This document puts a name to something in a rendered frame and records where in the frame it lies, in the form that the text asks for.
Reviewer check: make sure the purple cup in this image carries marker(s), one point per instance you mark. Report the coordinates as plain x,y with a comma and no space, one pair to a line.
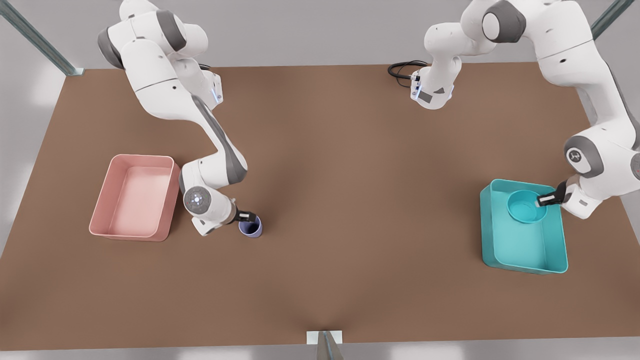
250,227

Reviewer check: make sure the teal bowl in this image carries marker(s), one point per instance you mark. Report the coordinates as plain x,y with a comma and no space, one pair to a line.
525,207

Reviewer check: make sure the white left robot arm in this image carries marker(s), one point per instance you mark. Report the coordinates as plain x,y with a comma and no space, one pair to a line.
575,60

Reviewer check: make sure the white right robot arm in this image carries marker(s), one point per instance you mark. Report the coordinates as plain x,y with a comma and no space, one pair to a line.
165,75

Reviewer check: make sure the teal plastic box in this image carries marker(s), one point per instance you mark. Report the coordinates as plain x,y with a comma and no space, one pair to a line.
522,235

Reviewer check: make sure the pink plastic box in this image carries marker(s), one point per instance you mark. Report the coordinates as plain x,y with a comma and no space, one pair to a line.
135,197

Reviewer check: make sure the silver frame post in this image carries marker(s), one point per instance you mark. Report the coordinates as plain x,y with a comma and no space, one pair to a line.
611,17
35,37
327,346

